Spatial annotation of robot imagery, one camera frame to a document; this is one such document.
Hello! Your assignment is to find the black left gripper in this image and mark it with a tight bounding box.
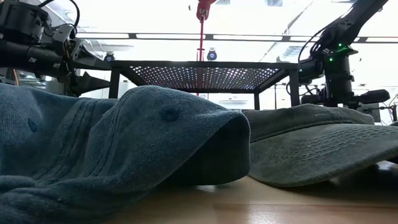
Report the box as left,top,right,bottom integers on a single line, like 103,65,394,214
60,37,112,96

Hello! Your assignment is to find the faded green cap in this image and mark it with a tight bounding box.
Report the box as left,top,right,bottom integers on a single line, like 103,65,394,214
242,103,398,189

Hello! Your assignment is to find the faded blue denim cap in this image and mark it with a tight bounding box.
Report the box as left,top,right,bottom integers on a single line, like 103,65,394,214
0,82,251,224

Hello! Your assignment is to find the black overhead beam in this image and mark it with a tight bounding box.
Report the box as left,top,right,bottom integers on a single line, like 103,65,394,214
76,32,398,44

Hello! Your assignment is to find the black perforated metal rack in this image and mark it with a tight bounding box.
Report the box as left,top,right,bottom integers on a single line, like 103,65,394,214
108,60,301,110

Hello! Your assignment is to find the red lamp stand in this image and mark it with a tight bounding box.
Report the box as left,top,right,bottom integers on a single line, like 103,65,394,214
195,0,218,62

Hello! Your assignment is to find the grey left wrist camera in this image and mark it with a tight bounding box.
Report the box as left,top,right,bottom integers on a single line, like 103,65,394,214
52,24,77,44

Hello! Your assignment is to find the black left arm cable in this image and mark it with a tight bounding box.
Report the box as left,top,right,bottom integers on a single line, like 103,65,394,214
37,0,81,32

